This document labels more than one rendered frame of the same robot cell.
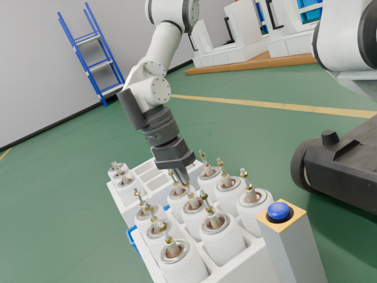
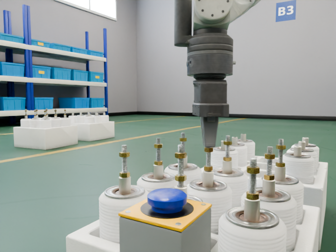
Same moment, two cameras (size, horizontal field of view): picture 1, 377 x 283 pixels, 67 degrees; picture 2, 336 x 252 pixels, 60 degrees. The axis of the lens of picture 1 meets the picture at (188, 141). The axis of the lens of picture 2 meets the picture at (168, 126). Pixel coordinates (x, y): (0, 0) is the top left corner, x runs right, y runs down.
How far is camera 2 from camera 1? 49 cm
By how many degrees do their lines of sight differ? 49
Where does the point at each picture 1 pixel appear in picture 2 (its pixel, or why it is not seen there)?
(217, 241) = not seen: hidden behind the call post
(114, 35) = not seen: outside the picture
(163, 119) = (204, 43)
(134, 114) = (177, 24)
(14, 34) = (306, 24)
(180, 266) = (104, 202)
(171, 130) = (208, 62)
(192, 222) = not seen: hidden behind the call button
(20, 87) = (283, 72)
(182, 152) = (209, 98)
